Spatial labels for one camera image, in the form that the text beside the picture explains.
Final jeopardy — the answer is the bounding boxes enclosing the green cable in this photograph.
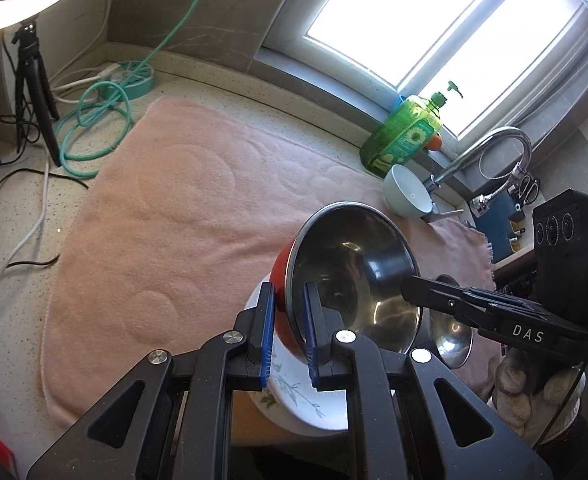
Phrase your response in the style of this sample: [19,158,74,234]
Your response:
[54,0,223,180]

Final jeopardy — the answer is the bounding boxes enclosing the orange fruit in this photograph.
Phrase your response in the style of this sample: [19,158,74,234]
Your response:
[425,133,443,151]

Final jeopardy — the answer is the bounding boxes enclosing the black cable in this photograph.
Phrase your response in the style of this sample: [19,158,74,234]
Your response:
[0,34,90,313]

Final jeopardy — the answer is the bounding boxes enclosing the right white gloved hand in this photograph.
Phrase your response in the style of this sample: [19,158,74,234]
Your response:
[487,349,586,448]

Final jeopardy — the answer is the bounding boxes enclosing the white power cable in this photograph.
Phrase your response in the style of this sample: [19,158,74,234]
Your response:
[0,0,124,344]

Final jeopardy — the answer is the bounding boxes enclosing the black scissors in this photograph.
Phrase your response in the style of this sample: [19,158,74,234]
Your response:
[516,174,540,206]

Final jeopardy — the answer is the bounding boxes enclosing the black tripod stand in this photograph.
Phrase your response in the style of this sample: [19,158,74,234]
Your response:
[12,16,62,167]

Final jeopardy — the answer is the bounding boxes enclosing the teal round power socket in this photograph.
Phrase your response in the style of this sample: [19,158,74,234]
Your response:
[98,61,155,100]

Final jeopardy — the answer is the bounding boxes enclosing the blue sponge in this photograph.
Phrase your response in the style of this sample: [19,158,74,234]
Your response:
[390,93,405,113]

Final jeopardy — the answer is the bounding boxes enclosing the pink towel mat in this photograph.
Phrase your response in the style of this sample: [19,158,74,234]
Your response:
[38,95,506,430]

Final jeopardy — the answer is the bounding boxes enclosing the large steel bowl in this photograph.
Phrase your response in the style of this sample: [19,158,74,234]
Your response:
[418,273,475,370]

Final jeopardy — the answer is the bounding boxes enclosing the white plate grey leaf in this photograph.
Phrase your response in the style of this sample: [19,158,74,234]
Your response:
[243,282,351,438]

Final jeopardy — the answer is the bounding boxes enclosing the blue knife block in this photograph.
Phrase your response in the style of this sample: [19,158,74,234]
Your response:
[475,191,525,263]

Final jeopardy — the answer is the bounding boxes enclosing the pale blue ceramic bowl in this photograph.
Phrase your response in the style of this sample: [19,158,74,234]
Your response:
[383,165,433,218]

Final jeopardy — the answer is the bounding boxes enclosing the red steel bowl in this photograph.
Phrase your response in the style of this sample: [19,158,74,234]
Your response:
[270,202,422,360]

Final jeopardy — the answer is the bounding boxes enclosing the chrome kitchen faucet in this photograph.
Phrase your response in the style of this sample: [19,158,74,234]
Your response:
[421,127,534,224]

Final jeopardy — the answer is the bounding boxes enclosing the green dish soap bottle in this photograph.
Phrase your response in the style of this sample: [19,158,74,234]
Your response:
[359,81,463,178]

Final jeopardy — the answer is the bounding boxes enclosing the black camera box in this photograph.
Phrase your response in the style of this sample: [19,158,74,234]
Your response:
[533,188,588,330]

